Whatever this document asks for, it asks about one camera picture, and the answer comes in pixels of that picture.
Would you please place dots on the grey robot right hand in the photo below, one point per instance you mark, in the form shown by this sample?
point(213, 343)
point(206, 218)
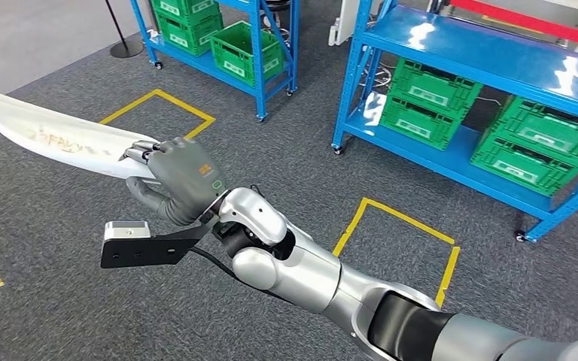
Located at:
point(189, 174)

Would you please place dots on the long white curved panel part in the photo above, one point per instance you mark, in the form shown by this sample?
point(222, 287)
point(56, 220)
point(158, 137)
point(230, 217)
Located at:
point(44, 134)

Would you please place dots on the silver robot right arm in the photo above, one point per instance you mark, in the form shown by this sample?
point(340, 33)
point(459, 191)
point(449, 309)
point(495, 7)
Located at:
point(304, 279)

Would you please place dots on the blue metal shelf rack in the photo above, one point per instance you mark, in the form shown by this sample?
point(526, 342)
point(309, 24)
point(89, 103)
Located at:
point(468, 45)
point(258, 60)

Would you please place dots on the open green plastic crate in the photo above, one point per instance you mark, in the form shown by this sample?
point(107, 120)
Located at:
point(234, 67)

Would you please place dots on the black barrier stand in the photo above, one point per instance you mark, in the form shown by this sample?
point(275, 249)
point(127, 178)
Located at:
point(127, 50)

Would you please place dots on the red barrier belt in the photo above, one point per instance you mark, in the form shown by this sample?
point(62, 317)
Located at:
point(518, 20)

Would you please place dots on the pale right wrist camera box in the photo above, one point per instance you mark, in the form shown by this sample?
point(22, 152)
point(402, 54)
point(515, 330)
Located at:
point(127, 230)

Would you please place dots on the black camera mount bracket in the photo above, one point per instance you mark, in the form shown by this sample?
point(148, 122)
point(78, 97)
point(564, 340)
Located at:
point(144, 251)

